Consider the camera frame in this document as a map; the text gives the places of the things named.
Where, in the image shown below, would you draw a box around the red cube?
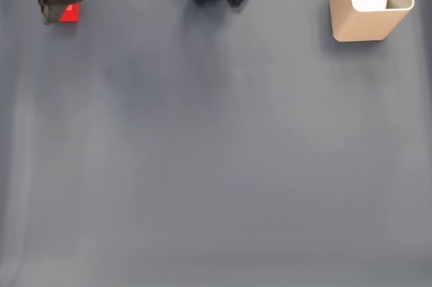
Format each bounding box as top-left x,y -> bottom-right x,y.
58,2 -> 81,23

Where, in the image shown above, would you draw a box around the beige rounded square box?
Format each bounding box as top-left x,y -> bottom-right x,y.
329,0 -> 415,43

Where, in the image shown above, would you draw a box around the dark blue mat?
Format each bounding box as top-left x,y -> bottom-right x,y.
0,0 -> 432,287

